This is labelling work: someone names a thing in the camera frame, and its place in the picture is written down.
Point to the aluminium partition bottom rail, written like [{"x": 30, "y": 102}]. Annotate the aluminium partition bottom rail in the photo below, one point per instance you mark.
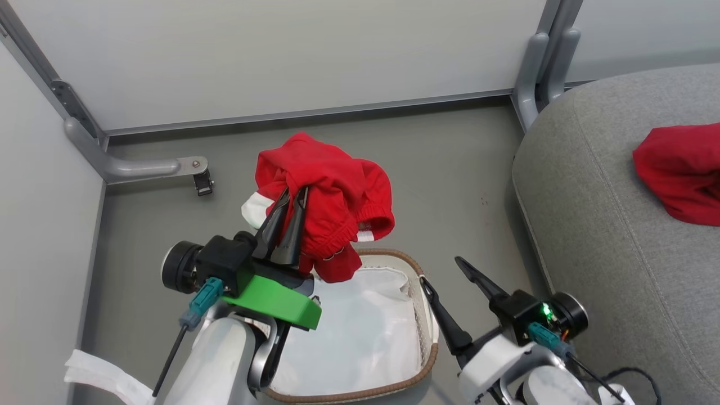
[{"x": 309, "y": 112}]

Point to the long grey partition foot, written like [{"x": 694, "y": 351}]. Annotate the long grey partition foot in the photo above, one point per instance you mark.
[{"x": 135, "y": 167}]

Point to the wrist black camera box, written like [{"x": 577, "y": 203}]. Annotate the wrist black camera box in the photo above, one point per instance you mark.
[
  {"x": 219, "y": 259},
  {"x": 517, "y": 312}
]

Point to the grey fabric sofa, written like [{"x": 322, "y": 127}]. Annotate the grey fabric sofa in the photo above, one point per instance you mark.
[{"x": 607, "y": 225}]

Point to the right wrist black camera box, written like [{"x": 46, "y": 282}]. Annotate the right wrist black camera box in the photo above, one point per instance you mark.
[{"x": 517, "y": 312}]

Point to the red jersey garment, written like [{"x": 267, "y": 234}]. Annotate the red jersey garment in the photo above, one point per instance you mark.
[{"x": 683, "y": 169}]

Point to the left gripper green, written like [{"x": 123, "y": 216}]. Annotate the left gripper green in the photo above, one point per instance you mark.
[{"x": 270, "y": 298}]

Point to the short grey partition foot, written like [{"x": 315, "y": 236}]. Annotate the short grey partition foot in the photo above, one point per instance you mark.
[
  {"x": 559, "y": 62},
  {"x": 527, "y": 84}
]

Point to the red shorts white trim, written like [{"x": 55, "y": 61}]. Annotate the red shorts white trim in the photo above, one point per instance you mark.
[{"x": 326, "y": 174}]

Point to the grey corner post black bracket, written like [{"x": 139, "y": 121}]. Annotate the grey corner post black bracket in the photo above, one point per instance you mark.
[{"x": 34, "y": 59}]

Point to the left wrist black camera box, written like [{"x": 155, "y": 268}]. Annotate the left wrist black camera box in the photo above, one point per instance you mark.
[{"x": 219, "y": 259}]

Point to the white fabric strip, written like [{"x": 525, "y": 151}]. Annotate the white fabric strip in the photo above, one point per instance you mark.
[{"x": 104, "y": 376}]

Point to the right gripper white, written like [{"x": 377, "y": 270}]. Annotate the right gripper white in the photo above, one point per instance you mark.
[{"x": 489, "y": 365}]

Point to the woven laundry basket brown rim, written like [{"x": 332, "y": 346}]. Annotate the woven laundry basket brown rim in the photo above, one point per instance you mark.
[{"x": 430, "y": 360}]

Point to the grey double partition post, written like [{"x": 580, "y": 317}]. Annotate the grey double partition post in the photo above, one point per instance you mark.
[{"x": 557, "y": 14}]

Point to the black caster wheel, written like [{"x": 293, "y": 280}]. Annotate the black caster wheel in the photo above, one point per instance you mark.
[{"x": 203, "y": 183}]

